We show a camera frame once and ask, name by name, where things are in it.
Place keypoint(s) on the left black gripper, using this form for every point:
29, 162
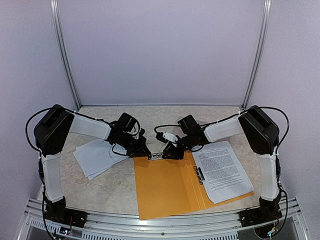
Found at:
139, 151

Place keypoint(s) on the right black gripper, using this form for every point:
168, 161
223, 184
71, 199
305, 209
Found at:
176, 155

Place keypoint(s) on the metal folder spine clip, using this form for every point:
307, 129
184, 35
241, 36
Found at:
199, 174

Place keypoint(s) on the orange file folder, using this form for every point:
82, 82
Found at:
168, 187

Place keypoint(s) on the stack of printed papers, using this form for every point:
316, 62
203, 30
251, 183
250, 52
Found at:
221, 172

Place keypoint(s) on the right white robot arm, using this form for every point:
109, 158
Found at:
262, 134

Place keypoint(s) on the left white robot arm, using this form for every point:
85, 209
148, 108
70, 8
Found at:
52, 131

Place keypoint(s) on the metal folder cover clip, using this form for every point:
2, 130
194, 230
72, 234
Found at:
155, 156

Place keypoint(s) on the remaining white paper stack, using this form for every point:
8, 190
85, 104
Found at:
97, 156

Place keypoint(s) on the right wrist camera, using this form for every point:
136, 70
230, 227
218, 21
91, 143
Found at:
166, 137

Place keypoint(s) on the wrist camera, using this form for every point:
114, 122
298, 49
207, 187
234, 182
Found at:
137, 135
166, 137

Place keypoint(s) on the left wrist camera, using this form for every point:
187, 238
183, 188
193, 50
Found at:
137, 135

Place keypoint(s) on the front aluminium rail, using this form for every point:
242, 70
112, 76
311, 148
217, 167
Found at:
207, 226

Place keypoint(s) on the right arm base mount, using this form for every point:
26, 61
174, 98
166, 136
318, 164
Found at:
256, 216

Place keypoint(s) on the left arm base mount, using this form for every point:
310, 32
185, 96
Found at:
70, 217

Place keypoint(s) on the left aluminium frame post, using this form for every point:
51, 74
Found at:
54, 6

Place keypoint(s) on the aluminium frame post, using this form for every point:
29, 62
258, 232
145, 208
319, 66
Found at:
54, 6
258, 53

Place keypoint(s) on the right aluminium frame post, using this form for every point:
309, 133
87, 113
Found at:
258, 53

